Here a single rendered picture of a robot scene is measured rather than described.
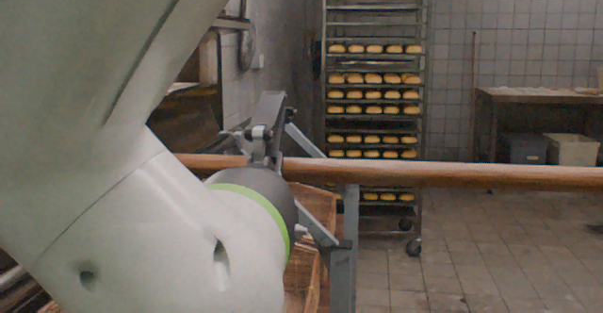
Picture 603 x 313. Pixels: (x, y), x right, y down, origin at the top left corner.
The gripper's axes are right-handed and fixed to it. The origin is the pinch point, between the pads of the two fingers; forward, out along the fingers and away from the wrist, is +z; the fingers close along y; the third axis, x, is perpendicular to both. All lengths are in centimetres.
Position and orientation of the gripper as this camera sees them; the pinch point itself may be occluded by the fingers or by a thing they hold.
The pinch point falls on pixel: (284, 163)
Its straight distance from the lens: 64.0
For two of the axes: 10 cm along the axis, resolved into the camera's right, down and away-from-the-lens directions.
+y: 0.0, 9.8, 1.9
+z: 1.4, -1.9, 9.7
